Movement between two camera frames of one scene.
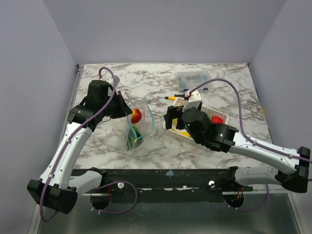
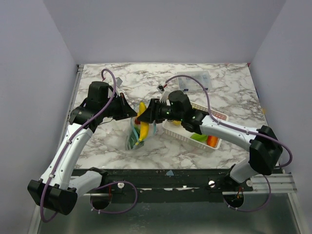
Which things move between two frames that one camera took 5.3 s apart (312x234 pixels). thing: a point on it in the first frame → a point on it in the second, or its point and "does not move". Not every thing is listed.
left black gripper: (124, 109) does not move
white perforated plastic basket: (182, 133) does not move
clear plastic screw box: (188, 80) does not move
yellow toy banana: (183, 131) → (144, 126)
